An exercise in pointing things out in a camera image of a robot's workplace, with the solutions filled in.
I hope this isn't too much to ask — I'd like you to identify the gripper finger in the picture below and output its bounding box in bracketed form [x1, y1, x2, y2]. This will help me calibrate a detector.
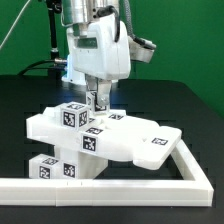
[85, 74, 97, 96]
[97, 79, 112, 106]

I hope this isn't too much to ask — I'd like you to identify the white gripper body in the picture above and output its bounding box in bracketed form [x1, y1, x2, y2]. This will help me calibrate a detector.
[67, 15, 131, 80]

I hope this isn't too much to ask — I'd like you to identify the white chair back frame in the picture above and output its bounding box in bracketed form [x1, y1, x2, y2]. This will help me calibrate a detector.
[26, 104, 182, 170]

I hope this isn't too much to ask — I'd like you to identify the white chair seat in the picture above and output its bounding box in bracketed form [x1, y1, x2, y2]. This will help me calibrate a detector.
[53, 146, 109, 180]

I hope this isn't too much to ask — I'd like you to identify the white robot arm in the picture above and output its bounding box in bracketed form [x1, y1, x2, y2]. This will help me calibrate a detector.
[61, 0, 131, 106]

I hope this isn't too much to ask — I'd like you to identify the white U-shaped obstacle fence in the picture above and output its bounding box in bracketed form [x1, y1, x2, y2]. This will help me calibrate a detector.
[0, 142, 214, 207]

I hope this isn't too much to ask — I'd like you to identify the black cable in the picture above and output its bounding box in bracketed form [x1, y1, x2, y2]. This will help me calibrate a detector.
[17, 58, 68, 76]

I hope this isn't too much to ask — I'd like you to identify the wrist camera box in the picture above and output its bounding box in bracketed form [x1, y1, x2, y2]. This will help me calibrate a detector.
[128, 37, 156, 63]

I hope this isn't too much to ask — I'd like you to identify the black camera stand pole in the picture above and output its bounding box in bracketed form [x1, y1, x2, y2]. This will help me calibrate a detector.
[45, 0, 62, 59]

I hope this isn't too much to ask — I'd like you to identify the white cable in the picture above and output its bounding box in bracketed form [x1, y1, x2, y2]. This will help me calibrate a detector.
[0, 0, 32, 51]

